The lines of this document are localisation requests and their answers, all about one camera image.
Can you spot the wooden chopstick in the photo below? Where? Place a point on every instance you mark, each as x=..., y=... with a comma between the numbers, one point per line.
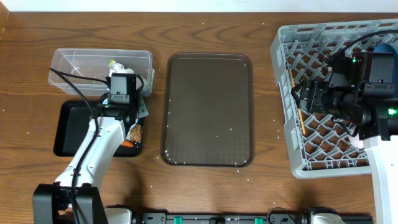
x=299, y=111

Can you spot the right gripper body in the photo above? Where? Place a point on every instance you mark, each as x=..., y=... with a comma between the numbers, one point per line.
x=322, y=99

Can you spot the pink small cup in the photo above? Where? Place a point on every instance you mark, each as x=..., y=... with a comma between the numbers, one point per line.
x=356, y=142

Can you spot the clear plastic bin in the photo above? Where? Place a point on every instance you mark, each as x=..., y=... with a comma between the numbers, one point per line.
x=90, y=67

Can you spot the light blue rice bowl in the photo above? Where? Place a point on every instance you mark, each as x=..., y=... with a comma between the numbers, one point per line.
x=142, y=111

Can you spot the dark blue plate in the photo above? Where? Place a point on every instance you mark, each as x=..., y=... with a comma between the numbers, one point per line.
x=385, y=48

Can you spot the brown serving tray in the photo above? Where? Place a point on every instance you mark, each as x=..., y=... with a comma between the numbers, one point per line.
x=208, y=111

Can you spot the yellow green snack wrapper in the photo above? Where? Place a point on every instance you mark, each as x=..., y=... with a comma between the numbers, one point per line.
x=111, y=63

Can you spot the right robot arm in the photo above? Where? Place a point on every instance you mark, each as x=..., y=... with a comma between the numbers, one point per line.
x=362, y=89

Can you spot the black waste tray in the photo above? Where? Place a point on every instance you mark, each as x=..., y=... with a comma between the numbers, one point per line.
x=72, y=128

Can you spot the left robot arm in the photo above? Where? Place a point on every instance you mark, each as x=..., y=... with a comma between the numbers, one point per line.
x=78, y=187

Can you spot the brown food scrap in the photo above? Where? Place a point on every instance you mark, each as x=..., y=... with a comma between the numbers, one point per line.
x=134, y=134

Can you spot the orange carrot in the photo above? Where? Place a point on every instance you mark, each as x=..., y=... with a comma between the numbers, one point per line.
x=127, y=143

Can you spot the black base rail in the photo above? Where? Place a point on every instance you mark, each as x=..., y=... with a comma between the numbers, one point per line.
x=277, y=218

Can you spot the white napkin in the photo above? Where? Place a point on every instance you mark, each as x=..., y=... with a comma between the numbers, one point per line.
x=118, y=68

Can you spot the grey dishwasher rack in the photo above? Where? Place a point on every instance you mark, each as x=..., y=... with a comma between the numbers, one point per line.
x=325, y=149

